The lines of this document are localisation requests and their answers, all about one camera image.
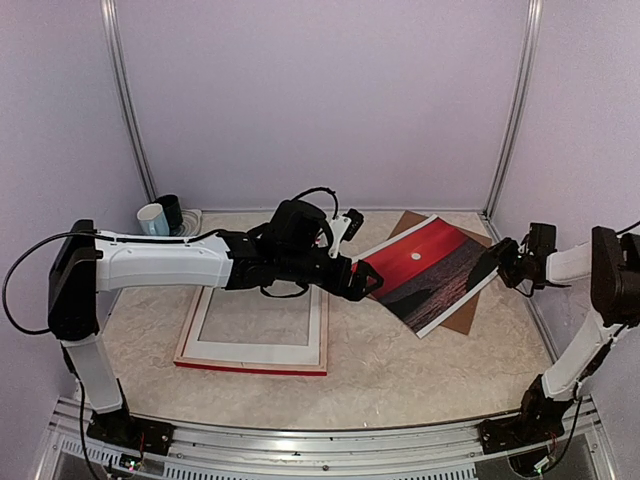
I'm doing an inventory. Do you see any left aluminium corner post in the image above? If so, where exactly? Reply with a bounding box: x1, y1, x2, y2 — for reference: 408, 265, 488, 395
100, 0, 157, 201

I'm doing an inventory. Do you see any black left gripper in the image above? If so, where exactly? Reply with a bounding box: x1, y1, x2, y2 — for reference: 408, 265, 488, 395
278, 248, 385, 302

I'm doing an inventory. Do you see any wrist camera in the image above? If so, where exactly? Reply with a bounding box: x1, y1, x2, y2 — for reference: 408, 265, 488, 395
327, 208, 364, 258
521, 222, 557, 257

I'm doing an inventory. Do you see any red wooden picture frame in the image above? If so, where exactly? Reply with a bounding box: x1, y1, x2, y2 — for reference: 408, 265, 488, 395
172, 287, 332, 378

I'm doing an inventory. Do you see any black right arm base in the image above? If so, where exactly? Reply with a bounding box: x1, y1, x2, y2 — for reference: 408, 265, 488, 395
478, 375, 574, 455

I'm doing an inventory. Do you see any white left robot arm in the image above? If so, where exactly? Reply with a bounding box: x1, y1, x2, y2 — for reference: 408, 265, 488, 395
36, 194, 383, 445

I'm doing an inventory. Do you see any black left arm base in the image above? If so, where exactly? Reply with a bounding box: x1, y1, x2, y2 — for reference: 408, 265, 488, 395
87, 417, 175, 456

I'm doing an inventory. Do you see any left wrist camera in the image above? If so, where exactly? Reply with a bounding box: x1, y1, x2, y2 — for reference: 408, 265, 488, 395
327, 208, 364, 258

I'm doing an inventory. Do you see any white round plate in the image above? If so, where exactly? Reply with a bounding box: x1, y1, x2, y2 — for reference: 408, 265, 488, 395
170, 209, 203, 237

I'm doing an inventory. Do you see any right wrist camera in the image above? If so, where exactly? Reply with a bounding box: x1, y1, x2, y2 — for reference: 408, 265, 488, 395
521, 222, 557, 257

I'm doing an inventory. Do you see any light blue mug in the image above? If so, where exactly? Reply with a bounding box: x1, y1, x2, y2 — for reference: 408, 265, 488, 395
136, 203, 170, 236

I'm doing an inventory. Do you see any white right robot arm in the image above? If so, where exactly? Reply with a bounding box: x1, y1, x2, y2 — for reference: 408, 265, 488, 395
468, 223, 639, 444

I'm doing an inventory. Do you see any red and black photo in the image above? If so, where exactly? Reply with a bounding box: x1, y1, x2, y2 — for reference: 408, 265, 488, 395
359, 215, 496, 338

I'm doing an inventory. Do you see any dark green mug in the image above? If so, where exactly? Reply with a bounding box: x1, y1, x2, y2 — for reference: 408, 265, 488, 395
155, 194, 184, 235

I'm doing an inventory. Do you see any right aluminium corner post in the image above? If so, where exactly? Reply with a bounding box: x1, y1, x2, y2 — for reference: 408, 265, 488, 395
483, 0, 544, 222

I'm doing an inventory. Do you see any white photo mat border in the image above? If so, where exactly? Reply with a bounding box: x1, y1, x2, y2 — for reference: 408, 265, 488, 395
185, 288, 325, 367

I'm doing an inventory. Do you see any aluminium front rail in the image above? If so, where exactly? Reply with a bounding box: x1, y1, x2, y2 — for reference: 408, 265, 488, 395
39, 399, 616, 480

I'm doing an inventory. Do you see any brown cardboard backing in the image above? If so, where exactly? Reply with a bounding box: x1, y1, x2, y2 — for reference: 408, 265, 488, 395
389, 211, 492, 335

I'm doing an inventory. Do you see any aluminium corner post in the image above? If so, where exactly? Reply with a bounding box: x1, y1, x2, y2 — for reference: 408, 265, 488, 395
100, 0, 157, 201
483, 0, 544, 222

